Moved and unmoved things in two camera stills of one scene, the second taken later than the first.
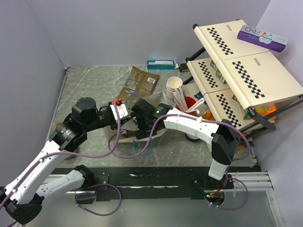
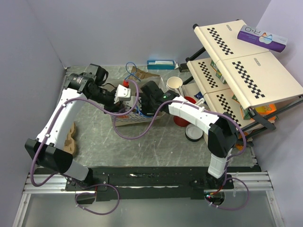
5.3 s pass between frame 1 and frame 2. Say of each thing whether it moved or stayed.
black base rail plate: stayed
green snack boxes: stayed
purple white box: stayed
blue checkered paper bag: moved
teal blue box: stayed
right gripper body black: moved
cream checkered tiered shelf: stayed
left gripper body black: moved
